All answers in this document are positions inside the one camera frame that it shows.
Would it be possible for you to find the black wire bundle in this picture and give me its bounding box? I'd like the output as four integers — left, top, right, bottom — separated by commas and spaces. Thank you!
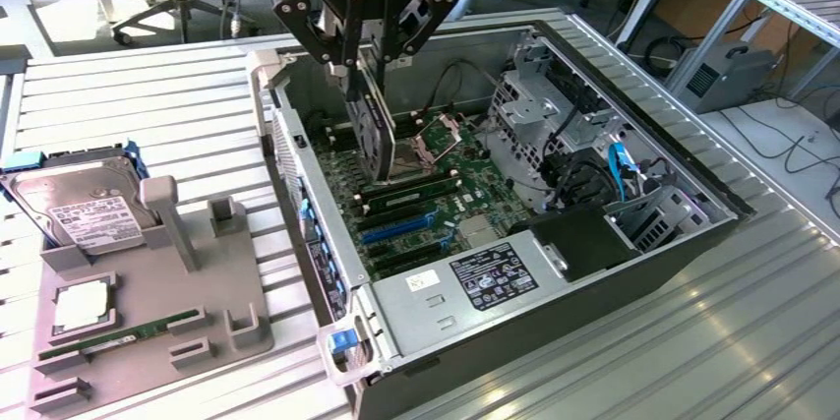
542, 147, 622, 210

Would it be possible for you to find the black wire loop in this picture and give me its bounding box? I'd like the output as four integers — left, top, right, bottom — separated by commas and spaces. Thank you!
422, 59, 503, 116

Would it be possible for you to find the blue case latch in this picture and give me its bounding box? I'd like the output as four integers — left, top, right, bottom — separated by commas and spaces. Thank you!
326, 330, 361, 356

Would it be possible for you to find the silver socket cover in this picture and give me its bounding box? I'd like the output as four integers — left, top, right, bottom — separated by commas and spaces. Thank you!
413, 113, 462, 167

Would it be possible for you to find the grey power supply unit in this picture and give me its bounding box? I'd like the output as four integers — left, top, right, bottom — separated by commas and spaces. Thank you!
353, 230, 573, 360

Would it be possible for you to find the silver CPU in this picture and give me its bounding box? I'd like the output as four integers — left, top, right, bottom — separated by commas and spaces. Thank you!
49, 280, 114, 331

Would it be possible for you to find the long black expansion slot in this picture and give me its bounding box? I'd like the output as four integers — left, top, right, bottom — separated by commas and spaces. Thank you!
375, 248, 450, 277
369, 239, 445, 267
355, 203, 431, 233

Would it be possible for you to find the grey box with handle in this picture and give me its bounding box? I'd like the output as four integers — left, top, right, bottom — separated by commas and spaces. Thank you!
667, 40, 779, 115

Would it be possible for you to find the hard disk with blue carrier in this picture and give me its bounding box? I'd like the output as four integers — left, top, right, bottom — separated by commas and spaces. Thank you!
0, 141, 163, 257

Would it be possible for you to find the green RAM stick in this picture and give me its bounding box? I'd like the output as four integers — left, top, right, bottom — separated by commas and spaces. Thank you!
359, 180, 462, 212
37, 309, 201, 362

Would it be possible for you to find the silver CPU socket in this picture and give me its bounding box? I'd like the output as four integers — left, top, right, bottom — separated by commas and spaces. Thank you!
355, 139, 442, 191

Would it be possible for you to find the green motherboard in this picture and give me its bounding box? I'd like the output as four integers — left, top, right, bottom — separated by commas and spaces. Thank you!
305, 107, 534, 286

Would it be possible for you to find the blue wire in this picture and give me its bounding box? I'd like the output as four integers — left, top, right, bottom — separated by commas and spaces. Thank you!
606, 141, 635, 204

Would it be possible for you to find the silver disk bay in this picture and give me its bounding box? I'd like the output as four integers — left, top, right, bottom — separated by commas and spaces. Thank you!
485, 29, 630, 185
601, 182, 719, 254

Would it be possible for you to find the blue expansion slot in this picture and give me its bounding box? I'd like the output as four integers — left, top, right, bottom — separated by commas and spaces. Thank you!
359, 214, 439, 246

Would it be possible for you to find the black floor cable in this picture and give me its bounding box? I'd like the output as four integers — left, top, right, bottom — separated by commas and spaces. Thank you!
713, 104, 840, 175

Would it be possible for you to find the black RAM slot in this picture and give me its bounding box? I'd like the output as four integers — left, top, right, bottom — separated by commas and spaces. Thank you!
321, 111, 415, 133
330, 125, 425, 150
323, 115, 418, 139
349, 166, 454, 194
351, 171, 457, 199
327, 120, 422, 145

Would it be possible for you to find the green graphics card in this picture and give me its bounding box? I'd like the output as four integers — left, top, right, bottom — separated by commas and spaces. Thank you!
330, 19, 401, 189

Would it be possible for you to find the grey parts rack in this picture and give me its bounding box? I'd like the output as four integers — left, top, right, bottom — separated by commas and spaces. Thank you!
25, 175, 277, 419

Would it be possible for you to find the coiled black cable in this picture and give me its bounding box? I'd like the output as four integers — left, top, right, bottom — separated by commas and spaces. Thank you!
642, 34, 685, 72

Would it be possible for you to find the black plastic shroud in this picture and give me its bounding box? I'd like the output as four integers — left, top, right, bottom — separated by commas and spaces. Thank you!
505, 206, 645, 284

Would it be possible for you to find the silver chipset heatsink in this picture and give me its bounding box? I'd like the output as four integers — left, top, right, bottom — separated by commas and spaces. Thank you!
457, 215, 507, 248

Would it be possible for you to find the black open PC case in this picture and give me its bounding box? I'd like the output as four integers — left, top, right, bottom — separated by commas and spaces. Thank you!
246, 19, 757, 420

